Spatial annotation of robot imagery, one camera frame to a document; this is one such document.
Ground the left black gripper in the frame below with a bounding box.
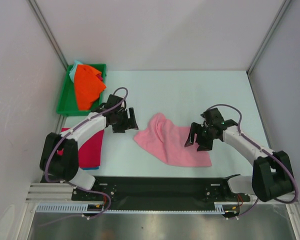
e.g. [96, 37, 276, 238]
[112, 107, 139, 134]

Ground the pink t shirt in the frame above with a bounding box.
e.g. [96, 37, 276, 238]
[134, 113, 212, 168]

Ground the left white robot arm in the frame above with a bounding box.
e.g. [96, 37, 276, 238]
[39, 94, 139, 200]

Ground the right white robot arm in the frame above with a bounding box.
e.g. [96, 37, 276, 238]
[184, 104, 299, 204]

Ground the folded magenta t shirt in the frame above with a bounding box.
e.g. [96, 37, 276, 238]
[60, 127, 105, 169]

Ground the orange t shirt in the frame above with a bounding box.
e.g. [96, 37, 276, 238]
[74, 64, 106, 111]

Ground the magenta t shirt in bin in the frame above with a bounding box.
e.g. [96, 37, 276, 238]
[96, 73, 103, 82]

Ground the folded blue t shirt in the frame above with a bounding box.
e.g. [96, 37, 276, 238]
[80, 166, 100, 171]

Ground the light blue t shirt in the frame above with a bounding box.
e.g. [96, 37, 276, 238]
[68, 60, 83, 83]

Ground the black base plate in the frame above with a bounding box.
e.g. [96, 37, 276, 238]
[70, 176, 251, 212]

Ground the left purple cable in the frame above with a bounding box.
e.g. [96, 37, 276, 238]
[38, 87, 129, 227]

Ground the purple cable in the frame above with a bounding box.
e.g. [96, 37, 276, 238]
[204, 103, 300, 220]
[38, 87, 129, 227]

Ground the slotted cable duct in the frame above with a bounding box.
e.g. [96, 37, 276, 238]
[36, 203, 238, 215]

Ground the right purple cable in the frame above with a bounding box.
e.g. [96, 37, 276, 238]
[204, 103, 300, 220]

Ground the aluminium frame rail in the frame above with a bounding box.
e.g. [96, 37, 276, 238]
[26, 183, 73, 203]

